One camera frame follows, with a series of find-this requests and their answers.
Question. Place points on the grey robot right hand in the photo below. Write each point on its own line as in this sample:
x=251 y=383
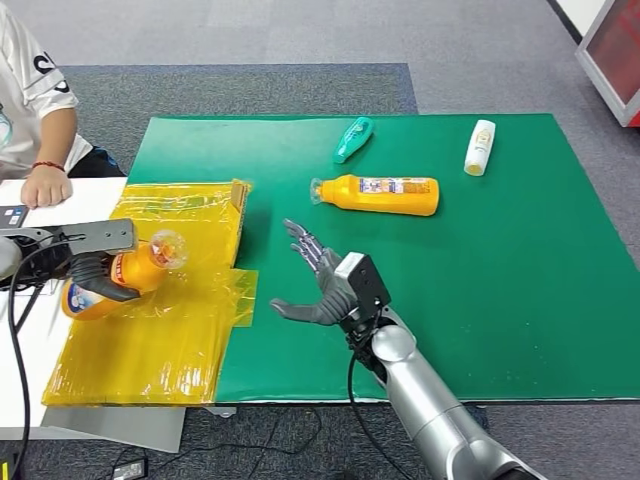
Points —
x=330 y=295

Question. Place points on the person's left hand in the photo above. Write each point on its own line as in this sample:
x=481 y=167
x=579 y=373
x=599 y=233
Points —
x=47 y=189

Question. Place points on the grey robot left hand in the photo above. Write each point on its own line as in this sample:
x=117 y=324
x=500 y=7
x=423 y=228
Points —
x=97 y=278

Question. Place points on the orange detergent bottle clear cap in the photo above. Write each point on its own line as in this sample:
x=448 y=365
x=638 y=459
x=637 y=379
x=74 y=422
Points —
x=140 y=272
x=380 y=199

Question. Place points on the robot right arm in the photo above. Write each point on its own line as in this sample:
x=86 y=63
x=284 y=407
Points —
x=430 y=404

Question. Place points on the person's left forearm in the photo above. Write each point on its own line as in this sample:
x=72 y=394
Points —
x=53 y=136

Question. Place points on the teal plastic bottle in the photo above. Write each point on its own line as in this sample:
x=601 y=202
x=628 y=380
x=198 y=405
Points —
x=352 y=140

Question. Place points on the white plastic bottle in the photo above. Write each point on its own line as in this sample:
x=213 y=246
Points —
x=478 y=149

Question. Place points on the dark tablet with stickers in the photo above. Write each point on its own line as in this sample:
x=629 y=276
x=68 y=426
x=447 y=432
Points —
x=10 y=216

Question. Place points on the yellow plastic film sheet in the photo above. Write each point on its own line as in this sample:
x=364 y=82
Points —
x=150 y=358

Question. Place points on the person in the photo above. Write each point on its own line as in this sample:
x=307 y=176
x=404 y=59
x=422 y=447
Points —
x=20 y=86

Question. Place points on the grey panel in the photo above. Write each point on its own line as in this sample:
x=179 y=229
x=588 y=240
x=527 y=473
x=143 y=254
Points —
x=125 y=427

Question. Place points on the black power adapter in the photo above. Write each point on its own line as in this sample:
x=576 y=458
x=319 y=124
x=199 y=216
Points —
x=130 y=469

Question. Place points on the green table mat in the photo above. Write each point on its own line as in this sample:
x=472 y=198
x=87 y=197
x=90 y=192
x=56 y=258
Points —
x=500 y=298

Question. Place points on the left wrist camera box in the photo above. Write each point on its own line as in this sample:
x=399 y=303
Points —
x=100 y=236

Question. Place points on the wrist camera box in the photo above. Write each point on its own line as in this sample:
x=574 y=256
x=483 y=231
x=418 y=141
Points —
x=100 y=236
x=367 y=285

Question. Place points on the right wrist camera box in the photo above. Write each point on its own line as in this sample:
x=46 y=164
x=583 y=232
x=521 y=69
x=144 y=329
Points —
x=367 y=285

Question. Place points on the red framed wall cabinet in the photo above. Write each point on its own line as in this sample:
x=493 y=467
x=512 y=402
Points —
x=615 y=60

